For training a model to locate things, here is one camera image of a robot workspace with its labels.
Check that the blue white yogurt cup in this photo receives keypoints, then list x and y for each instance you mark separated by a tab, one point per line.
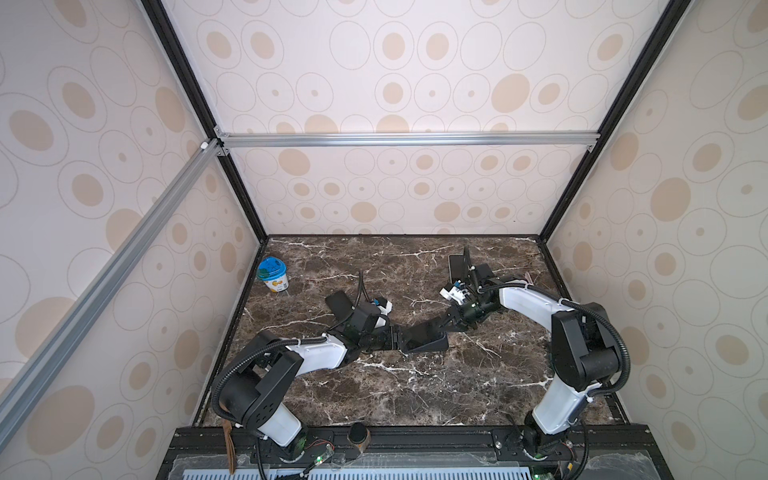
273	273

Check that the brown wooden stick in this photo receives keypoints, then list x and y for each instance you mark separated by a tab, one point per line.
231	455

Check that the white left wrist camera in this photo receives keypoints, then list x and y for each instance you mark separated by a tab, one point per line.
384	305

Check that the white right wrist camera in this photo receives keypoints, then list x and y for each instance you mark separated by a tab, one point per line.
456	292

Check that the silver aluminium crossbar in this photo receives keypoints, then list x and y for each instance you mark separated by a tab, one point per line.
410	139

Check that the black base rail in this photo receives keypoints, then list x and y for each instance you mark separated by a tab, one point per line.
420	452

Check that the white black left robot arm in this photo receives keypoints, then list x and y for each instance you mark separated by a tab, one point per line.
250	390

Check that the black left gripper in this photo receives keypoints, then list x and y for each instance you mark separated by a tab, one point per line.
391	339

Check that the black cylinder on base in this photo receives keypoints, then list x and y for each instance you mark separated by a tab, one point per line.
359	436

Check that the silver aluminium side rail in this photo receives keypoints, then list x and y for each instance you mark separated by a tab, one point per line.
47	362

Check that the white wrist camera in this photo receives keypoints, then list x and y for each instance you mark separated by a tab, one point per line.
456	292
384	305

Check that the black phone case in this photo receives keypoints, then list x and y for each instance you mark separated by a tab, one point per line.
340	305
423	338

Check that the black frame post left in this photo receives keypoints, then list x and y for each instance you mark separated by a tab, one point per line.
161	24

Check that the black frame post right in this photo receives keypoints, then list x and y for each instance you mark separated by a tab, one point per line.
648	56

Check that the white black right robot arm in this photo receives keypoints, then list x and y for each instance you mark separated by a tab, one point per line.
588	355

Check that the black frame post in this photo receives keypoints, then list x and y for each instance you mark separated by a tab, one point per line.
161	24
648	56

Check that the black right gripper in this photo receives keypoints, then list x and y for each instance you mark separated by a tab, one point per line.
457	321

